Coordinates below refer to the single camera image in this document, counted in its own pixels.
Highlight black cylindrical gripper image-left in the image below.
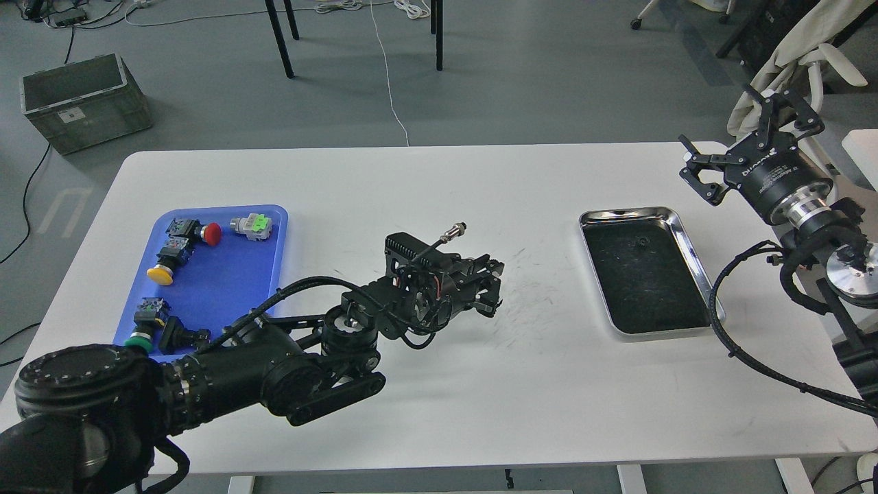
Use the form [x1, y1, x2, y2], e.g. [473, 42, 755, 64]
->
[341, 222, 505, 350]

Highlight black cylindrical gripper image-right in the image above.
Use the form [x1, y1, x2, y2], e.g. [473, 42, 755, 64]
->
[678, 84, 836, 226]

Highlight silver metal tray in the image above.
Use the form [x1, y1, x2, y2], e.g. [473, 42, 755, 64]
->
[579, 206, 725, 341]

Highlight blue plastic tray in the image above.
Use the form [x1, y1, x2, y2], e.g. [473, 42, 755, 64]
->
[112, 205, 289, 345]

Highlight white office chair with cloth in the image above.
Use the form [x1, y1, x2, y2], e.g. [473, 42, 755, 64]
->
[727, 0, 878, 179]

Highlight black table leg right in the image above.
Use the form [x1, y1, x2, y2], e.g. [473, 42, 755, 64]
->
[429, 0, 443, 71]

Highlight black table leg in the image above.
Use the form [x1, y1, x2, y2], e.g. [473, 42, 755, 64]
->
[429, 0, 443, 71]
[264, 0, 299, 80]

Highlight black table leg front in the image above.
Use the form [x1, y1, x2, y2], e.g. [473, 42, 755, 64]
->
[264, 0, 299, 80]

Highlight grey plastic crate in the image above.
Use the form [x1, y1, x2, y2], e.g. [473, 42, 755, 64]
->
[20, 54, 154, 156]

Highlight green grey switch module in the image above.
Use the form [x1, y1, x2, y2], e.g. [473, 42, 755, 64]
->
[230, 213, 273, 242]

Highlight red push button switch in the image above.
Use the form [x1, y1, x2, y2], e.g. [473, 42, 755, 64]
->
[165, 218, 222, 246]

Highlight white floor cable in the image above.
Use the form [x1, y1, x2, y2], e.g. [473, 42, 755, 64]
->
[123, 0, 431, 147]

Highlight yellow push button switch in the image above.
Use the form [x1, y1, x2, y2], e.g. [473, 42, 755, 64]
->
[145, 237, 194, 285]

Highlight black selector switch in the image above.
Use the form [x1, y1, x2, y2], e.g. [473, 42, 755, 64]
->
[158, 316, 211, 355]

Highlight green push button switch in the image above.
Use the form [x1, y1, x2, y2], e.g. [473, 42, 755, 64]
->
[123, 297, 169, 354]

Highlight black floor cable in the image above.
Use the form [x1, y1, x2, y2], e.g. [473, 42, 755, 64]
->
[0, 141, 52, 368]

